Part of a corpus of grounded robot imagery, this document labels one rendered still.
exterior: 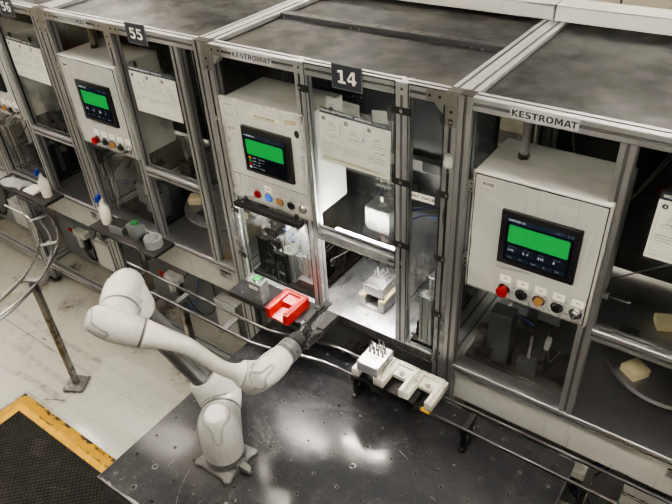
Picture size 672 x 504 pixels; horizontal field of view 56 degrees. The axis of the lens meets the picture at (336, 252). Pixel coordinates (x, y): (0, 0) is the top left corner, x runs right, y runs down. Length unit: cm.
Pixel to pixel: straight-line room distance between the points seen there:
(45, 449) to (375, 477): 199
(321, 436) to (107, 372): 185
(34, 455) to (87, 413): 34
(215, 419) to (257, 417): 36
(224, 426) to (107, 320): 60
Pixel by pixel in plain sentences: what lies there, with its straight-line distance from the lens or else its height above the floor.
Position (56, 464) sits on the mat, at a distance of 378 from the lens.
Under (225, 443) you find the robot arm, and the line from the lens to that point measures 246.
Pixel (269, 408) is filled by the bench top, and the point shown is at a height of 68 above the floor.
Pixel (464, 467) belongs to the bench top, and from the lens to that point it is 258.
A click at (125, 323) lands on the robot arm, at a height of 143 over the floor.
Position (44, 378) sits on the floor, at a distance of 428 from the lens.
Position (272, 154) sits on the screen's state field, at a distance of 249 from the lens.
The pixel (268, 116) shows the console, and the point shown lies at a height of 179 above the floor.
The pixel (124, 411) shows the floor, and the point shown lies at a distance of 388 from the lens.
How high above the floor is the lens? 278
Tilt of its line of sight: 36 degrees down
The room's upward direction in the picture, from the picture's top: 4 degrees counter-clockwise
